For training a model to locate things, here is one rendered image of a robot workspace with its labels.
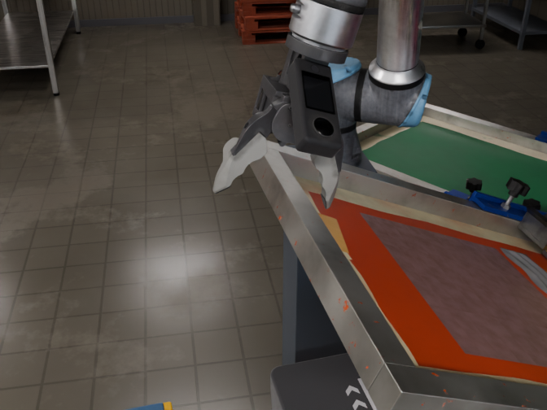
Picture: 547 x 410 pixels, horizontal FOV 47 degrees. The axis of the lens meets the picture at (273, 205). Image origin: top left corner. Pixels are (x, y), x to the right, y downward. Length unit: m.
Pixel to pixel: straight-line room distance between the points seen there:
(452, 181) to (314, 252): 1.23
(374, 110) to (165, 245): 2.18
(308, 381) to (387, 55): 0.65
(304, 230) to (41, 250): 2.77
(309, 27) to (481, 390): 0.41
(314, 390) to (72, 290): 2.08
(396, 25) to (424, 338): 0.67
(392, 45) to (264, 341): 1.73
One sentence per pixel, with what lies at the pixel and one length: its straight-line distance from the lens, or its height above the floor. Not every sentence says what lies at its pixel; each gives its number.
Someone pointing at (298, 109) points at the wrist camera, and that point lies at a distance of 0.67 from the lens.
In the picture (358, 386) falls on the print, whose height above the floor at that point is 0.95.
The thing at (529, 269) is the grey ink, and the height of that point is 1.19.
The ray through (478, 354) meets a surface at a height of 1.30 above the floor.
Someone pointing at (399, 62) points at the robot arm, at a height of 1.46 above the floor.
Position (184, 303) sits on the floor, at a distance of 2.94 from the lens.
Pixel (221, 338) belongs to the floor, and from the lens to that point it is 2.74.
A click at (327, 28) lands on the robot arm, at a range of 0.69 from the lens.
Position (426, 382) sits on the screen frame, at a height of 1.40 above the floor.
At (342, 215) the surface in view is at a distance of 0.99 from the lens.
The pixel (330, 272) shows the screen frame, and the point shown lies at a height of 1.41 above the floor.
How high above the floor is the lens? 1.84
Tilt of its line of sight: 30 degrees down
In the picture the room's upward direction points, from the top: straight up
